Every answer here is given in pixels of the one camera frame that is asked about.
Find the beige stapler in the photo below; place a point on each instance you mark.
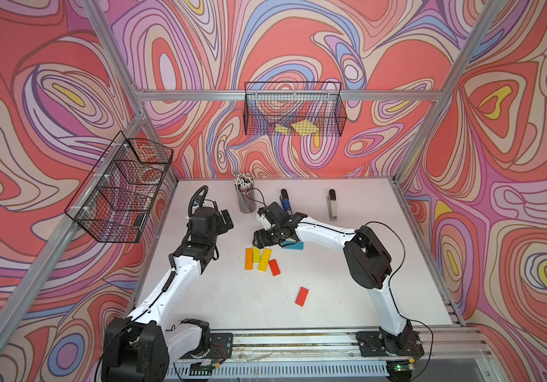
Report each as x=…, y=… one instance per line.
x=332, y=205

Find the black wire basket back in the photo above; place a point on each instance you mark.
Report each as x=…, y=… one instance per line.
x=268, y=103

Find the orange wooden block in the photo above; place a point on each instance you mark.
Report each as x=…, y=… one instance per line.
x=249, y=263

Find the black wire basket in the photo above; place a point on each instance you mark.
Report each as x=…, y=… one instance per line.
x=114, y=203
x=268, y=103

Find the metal mesh pencil cup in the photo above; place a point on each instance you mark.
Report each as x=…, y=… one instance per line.
x=244, y=185

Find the blue stapler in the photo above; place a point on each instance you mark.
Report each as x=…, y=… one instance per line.
x=285, y=202

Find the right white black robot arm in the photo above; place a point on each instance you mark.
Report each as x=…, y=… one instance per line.
x=369, y=263

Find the golden yellow wooden block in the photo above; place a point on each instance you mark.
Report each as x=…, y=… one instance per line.
x=264, y=260

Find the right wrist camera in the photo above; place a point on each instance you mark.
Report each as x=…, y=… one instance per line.
x=264, y=220

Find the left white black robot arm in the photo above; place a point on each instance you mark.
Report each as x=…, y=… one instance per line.
x=142, y=346

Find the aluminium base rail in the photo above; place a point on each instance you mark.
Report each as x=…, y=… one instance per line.
x=451, y=353

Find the red wooden block front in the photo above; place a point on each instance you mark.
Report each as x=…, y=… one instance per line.
x=302, y=296

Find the black wire basket left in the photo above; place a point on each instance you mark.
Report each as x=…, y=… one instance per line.
x=114, y=203

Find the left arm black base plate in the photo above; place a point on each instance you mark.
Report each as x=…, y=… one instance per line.
x=220, y=347

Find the lime yellow wooden block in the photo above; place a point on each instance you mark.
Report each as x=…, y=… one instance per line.
x=256, y=255

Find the teal wooden block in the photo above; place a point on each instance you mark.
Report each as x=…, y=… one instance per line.
x=293, y=245

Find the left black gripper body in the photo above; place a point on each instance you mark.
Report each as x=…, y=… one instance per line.
x=218, y=228

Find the small red wooden block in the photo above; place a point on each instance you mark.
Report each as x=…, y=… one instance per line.
x=273, y=266

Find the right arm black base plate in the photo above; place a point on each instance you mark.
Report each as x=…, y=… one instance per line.
x=380, y=344

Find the yellow sticky notes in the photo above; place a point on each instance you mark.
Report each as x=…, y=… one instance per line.
x=302, y=128

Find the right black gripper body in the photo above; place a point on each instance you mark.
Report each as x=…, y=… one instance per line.
x=269, y=237

